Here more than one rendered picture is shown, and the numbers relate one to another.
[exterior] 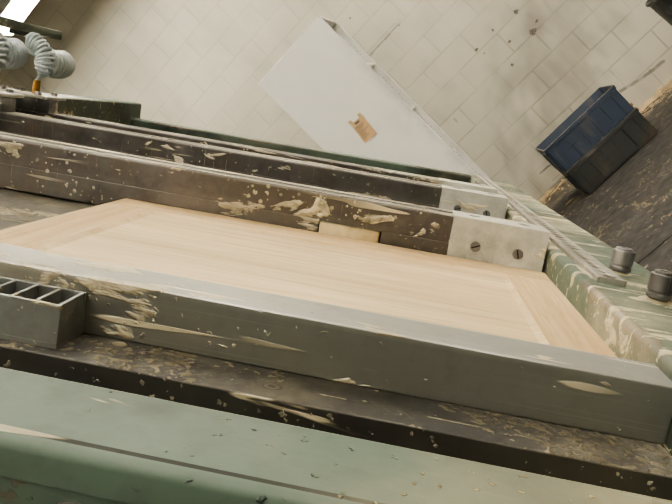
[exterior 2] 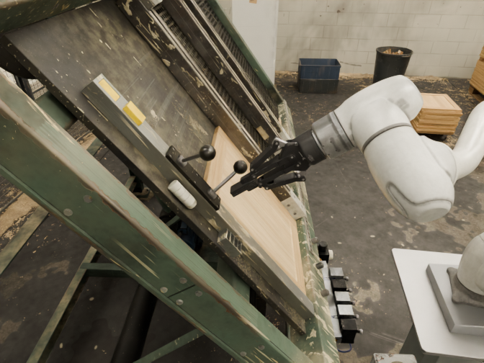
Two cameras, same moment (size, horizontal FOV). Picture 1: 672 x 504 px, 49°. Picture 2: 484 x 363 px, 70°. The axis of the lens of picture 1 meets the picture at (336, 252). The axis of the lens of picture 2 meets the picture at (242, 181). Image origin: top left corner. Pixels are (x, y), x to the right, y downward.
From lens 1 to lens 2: 0.82 m
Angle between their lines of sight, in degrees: 33
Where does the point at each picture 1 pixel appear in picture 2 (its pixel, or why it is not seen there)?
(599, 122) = (325, 73)
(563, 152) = (305, 71)
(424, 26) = not seen: outside the picture
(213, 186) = (245, 142)
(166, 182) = (233, 131)
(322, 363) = (269, 279)
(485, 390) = (289, 299)
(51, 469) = (266, 344)
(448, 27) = not seen: outside the picture
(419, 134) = (270, 20)
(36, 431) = (267, 338)
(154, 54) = not seen: outside the picture
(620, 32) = (360, 42)
